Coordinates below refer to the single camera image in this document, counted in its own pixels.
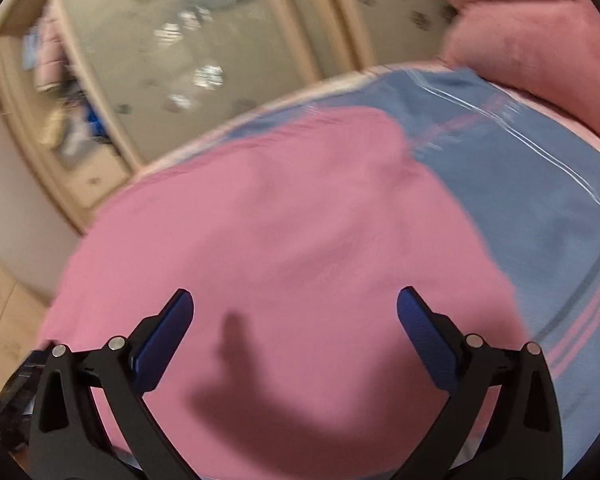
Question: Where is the pink garment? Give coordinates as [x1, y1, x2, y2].
[37, 105, 531, 480]

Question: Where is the beige low cabinet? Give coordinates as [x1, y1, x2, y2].
[0, 255, 51, 396]

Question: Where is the blue striped bed sheet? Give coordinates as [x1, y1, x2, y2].
[225, 65, 600, 480]

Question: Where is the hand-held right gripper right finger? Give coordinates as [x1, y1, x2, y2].
[396, 287, 564, 480]

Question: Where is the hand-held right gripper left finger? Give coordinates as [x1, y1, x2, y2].
[27, 288, 195, 480]

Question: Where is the pink printed pillow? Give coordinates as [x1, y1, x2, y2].
[34, 14, 67, 92]

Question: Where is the pink fluffy pillow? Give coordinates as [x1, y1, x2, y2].
[436, 0, 600, 147]

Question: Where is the light blue folded cloth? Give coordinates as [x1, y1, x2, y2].
[22, 29, 42, 72]

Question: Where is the beige wardrobe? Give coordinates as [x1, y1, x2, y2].
[0, 0, 461, 236]

